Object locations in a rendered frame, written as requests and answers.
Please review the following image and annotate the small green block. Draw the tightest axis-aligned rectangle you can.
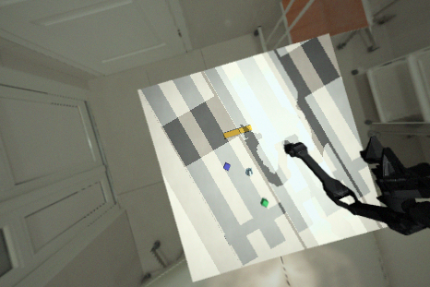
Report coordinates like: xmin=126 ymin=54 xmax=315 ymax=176
xmin=260 ymin=198 xmax=268 ymax=207

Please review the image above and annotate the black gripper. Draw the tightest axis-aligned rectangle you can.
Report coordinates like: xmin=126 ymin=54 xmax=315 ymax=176
xmin=359 ymin=136 xmax=430 ymax=199

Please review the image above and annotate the yellow bar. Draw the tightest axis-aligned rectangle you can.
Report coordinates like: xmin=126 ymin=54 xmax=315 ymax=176
xmin=223 ymin=125 xmax=252 ymax=138

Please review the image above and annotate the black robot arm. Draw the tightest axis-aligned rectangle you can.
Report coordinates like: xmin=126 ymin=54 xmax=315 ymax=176
xmin=283 ymin=142 xmax=430 ymax=235

